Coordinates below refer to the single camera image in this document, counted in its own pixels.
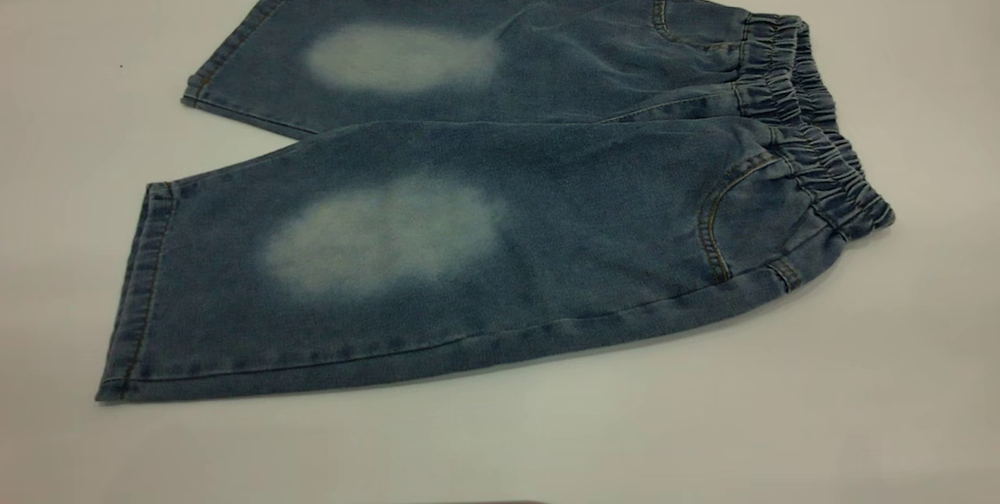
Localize blue denim pants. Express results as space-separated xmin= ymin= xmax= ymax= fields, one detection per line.
xmin=95 ymin=0 xmax=896 ymax=403

